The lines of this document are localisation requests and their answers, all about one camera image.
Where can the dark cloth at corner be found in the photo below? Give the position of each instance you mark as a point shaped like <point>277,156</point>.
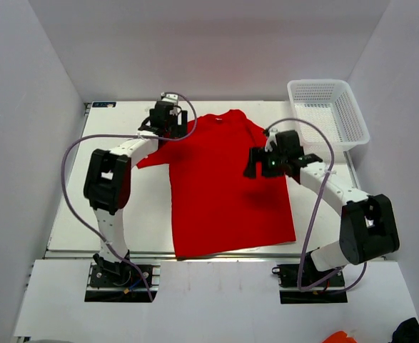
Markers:
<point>407,332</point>

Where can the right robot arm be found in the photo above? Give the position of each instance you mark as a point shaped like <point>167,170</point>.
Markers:
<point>367,222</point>

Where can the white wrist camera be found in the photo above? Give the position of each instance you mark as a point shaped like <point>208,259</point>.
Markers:
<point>173,100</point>
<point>271,143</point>

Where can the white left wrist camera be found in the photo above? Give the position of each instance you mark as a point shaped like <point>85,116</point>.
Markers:
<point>173,100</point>

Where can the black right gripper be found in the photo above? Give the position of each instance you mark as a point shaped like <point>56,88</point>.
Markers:
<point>258,154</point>

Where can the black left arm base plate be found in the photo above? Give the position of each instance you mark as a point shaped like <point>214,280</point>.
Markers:
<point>131,287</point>

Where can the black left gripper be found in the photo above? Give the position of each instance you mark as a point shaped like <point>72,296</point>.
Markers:
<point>180,130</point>

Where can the orange object at bottom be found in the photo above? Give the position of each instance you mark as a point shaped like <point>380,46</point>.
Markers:
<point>340,337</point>

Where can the white plastic mesh basket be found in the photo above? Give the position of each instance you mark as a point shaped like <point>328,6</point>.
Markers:
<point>330,105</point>

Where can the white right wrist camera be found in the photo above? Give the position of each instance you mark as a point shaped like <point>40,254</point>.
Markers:
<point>271,143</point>

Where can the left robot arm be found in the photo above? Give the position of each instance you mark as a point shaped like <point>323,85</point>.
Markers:
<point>108,181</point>

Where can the dark blue table label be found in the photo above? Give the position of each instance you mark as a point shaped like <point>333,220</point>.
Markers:
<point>103,104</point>

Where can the red t-shirt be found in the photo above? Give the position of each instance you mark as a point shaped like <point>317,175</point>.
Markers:
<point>214,208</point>

